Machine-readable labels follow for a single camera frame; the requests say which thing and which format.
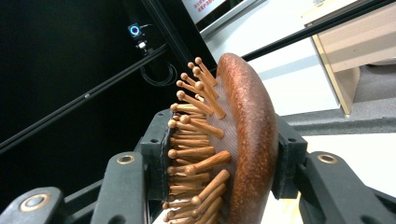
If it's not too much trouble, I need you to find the coiled black cable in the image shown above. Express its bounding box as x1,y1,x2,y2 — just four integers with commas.
139,61,179,88

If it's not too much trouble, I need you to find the wooden paddle hairbrush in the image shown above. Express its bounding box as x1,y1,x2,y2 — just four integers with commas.
162,52,279,224

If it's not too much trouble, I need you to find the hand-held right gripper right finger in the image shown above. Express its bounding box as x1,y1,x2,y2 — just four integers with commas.
270,115,309,200

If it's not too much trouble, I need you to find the black curtain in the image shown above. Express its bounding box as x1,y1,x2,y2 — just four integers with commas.
0,0,218,216

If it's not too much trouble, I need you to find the beige wooden desk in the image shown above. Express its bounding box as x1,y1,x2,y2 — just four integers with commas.
301,1,396,117

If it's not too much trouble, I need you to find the camera with blue ring light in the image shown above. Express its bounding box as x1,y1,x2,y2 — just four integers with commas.
127,22,149,50

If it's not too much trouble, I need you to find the black metal frame rail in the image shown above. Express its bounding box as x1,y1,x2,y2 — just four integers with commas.
242,0,396,63
0,43,171,156

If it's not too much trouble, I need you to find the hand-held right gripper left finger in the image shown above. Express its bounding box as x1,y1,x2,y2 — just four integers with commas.
140,108,176,201

